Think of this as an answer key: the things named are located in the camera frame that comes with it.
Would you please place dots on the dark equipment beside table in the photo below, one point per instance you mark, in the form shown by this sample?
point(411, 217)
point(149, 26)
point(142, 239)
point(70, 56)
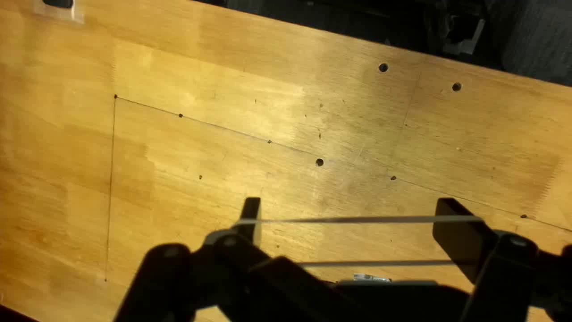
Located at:
point(463, 33)

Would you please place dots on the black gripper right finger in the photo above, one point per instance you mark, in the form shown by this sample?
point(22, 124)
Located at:
point(476, 244)

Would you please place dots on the white plate with black insert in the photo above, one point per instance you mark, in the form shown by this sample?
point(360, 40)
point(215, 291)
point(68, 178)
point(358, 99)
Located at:
point(58, 8)

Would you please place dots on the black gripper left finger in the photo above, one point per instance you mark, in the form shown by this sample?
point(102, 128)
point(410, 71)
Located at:
point(179, 280)

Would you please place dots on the thin pale elastic band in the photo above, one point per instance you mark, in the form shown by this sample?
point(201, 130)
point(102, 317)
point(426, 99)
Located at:
point(358, 219)

